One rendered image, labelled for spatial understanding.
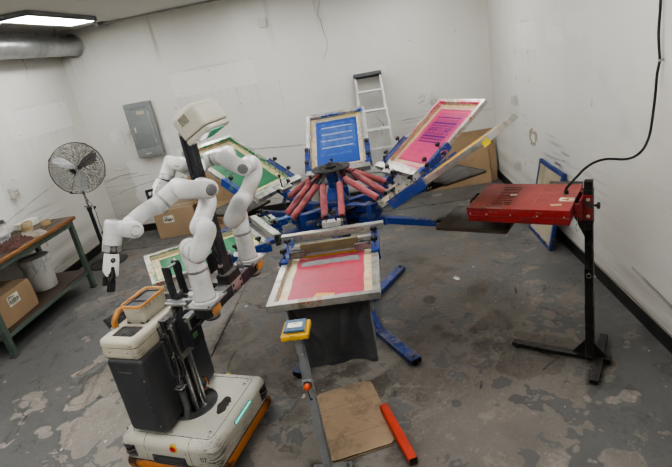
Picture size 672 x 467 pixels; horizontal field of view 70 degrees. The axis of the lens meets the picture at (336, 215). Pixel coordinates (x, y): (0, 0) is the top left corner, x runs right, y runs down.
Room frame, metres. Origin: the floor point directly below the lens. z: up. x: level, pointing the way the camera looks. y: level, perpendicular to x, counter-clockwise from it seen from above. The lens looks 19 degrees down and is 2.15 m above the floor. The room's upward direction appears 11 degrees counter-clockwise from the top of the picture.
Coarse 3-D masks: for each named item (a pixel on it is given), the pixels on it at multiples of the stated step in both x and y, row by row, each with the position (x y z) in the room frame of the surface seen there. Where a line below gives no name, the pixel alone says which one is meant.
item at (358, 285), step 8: (336, 256) 2.72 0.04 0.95; (360, 256) 2.66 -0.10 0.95; (336, 264) 2.61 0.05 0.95; (360, 264) 2.55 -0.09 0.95; (360, 272) 2.44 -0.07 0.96; (360, 280) 2.35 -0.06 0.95; (328, 288) 2.33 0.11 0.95; (336, 288) 2.31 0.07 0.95; (344, 288) 2.29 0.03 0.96; (352, 288) 2.28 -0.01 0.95; (360, 288) 2.26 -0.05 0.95
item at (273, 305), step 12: (372, 252) 2.60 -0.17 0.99; (288, 264) 2.69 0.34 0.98; (372, 264) 2.44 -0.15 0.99; (372, 276) 2.30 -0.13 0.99; (276, 288) 2.37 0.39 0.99; (276, 300) 2.27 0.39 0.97; (288, 300) 2.21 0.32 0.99; (300, 300) 2.19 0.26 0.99; (312, 300) 2.16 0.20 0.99; (324, 300) 2.15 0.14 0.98; (336, 300) 2.15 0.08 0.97; (348, 300) 2.14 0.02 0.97; (360, 300) 2.13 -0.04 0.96
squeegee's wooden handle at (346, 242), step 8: (328, 240) 2.74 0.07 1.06; (336, 240) 2.73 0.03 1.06; (344, 240) 2.72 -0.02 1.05; (352, 240) 2.72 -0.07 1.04; (304, 248) 2.75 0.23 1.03; (312, 248) 2.75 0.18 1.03; (320, 248) 2.74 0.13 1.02; (328, 248) 2.74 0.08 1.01; (336, 248) 2.73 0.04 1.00; (344, 248) 2.73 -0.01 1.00
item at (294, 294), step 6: (300, 258) 2.80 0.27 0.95; (306, 258) 2.78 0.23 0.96; (312, 258) 2.76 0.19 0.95; (318, 258) 2.75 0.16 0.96; (324, 258) 2.73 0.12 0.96; (300, 264) 2.71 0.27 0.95; (324, 264) 2.64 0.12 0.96; (300, 270) 2.62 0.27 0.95; (294, 276) 2.55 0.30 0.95; (300, 276) 2.54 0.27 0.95; (294, 282) 2.48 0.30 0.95; (300, 282) 2.46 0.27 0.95; (294, 288) 2.40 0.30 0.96; (294, 294) 2.33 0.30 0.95; (300, 294) 2.32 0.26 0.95; (306, 294) 2.31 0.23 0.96; (312, 294) 2.29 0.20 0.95
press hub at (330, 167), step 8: (320, 168) 3.61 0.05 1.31; (328, 168) 3.55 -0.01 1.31; (336, 168) 3.51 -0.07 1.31; (344, 168) 3.48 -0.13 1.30; (328, 176) 3.56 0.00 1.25; (336, 176) 3.56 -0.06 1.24; (328, 184) 3.57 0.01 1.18; (328, 192) 3.56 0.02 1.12; (336, 192) 3.53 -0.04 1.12; (344, 192) 3.58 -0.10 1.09; (328, 200) 3.54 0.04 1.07; (336, 200) 3.51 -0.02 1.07; (344, 200) 3.52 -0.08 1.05; (360, 200) 3.58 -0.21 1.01; (328, 208) 3.53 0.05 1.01; (352, 208) 3.43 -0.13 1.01
